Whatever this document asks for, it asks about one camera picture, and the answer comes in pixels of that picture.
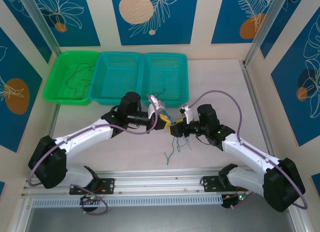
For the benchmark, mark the blue poster with flower outline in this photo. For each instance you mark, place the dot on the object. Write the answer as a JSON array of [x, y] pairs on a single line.
[[75, 16]]

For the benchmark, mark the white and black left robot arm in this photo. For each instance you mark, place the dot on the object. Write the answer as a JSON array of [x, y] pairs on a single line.
[[85, 134]]

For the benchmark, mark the black controller board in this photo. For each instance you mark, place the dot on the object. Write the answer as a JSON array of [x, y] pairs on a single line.
[[232, 202], [90, 199]]

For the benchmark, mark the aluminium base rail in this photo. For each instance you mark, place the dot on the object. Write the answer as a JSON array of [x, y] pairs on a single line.
[[162, 182]]

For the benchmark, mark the blue poster with orange circle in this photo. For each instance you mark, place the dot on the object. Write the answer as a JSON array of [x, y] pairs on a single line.
[[232, 6]]

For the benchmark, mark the blue poster with peach circle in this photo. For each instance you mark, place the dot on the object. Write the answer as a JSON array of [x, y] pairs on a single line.
[[175, 16]]

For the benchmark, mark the green perforated plastic basket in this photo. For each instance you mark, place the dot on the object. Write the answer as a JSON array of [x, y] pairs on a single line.
[[62, 79]]

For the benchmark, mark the aluminium frame post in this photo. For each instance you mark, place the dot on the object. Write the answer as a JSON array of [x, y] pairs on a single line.
[[40, 19], [262, 26]]

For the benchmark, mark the teal perforated plastic basket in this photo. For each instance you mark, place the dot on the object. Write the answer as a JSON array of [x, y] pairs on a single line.
[[115, 76], [170, 76]]

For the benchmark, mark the blue floral wall poster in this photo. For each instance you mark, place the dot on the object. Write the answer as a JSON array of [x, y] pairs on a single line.
[[15, 66], [282, 21], [287, 91], [31, 31]]

